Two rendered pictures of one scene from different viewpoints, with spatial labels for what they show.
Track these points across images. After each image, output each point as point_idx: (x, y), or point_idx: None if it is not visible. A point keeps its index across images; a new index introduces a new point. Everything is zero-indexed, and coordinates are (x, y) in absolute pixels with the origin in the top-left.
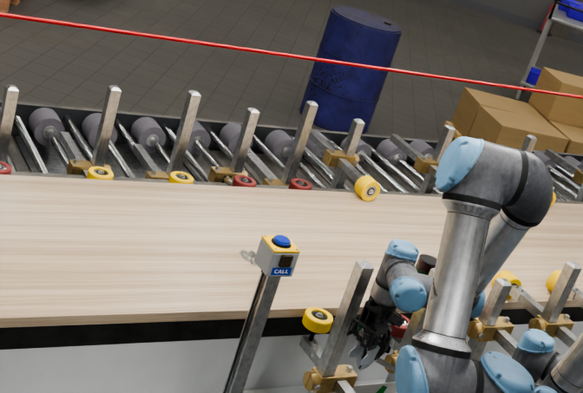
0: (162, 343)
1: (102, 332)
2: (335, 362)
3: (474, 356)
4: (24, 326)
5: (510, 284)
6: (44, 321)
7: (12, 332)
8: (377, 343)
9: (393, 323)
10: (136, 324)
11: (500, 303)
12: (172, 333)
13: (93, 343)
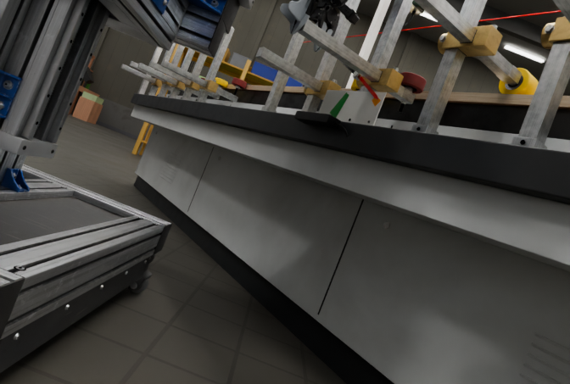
0: (298, 110)
1: (282, 99)
2: (321, 68)
3: (439, 69)
4: (263, 90)
5: None
6: (268, 88)
7: (261, 95)
8: (317, 15)
9: (338, 8)
10: (293, 95)
11: (470, 0)
12: (304, 103)
13: (278, 105)
